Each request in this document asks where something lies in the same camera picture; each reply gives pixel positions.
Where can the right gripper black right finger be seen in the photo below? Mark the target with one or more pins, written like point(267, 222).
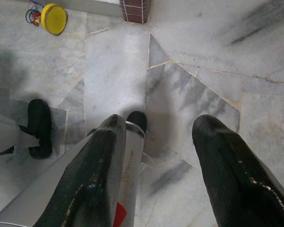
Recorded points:
point(232, 179)

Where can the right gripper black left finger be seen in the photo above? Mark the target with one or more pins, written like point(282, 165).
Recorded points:
point(90, 170)

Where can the red leg sticker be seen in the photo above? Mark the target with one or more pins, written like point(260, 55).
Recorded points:
point(121, 212)

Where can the robot black right foot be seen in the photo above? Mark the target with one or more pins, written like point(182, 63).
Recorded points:
point(137, 120)

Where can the yellow round toy drum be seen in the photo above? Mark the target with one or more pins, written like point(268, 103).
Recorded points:
point(54, 19)

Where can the red brick pillar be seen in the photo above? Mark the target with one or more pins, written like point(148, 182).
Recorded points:
point(135, 10)

